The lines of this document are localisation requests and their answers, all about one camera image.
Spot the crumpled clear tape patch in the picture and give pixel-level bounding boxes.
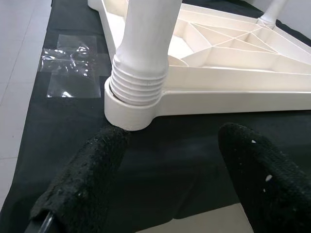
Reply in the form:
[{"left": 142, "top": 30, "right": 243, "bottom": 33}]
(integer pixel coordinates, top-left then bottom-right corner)
[{"left": 41, "top": 33, "right": 103, "bottom": 99}]

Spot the black tablecloth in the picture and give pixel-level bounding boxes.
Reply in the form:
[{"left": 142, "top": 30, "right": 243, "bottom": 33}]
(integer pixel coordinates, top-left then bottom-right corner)
[{"left": 0, "top": 0, "right": 311, "bottom": 233}]

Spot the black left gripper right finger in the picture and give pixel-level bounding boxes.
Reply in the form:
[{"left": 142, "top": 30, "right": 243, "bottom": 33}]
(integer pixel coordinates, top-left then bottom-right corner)
[{"left": 218, "top": 122, "right": 311, "bottom": 233}]

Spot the white plastic table top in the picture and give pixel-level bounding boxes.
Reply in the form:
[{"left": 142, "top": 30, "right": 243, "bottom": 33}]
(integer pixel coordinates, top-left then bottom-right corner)
[{"left": 87, "top": 0, "right": 311, "bottom": 132}]

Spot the white plastic table leg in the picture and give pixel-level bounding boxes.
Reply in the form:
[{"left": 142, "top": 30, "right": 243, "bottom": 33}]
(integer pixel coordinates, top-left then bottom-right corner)
[
  {"left": 257, "top": 0, "right": 289, "bottom": 27},
  {"left": 109, "top": 0, "right": 183, "bottom": 107}
]

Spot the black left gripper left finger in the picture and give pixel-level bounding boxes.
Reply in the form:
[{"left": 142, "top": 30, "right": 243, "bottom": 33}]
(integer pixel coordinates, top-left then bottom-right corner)
[{"left": 29, "top": 126, "right": 131, "bottom": 233}]

